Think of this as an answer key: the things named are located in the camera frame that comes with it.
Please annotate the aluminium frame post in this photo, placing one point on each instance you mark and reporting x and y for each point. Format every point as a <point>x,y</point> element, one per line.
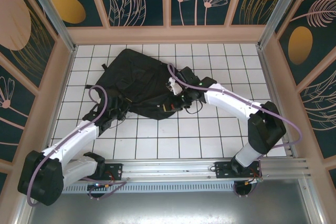
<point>275,11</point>
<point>52,16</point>

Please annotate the grey metal sheet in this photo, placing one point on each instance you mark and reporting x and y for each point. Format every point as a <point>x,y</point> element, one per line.
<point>168,208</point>

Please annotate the black backpack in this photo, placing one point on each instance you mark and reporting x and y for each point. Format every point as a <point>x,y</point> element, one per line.
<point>136,77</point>

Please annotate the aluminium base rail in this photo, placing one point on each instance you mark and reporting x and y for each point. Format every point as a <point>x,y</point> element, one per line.
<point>168,169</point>

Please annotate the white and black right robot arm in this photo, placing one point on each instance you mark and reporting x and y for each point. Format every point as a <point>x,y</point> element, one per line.
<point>228,100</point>

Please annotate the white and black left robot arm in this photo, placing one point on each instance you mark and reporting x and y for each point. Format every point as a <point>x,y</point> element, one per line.
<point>76,140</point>

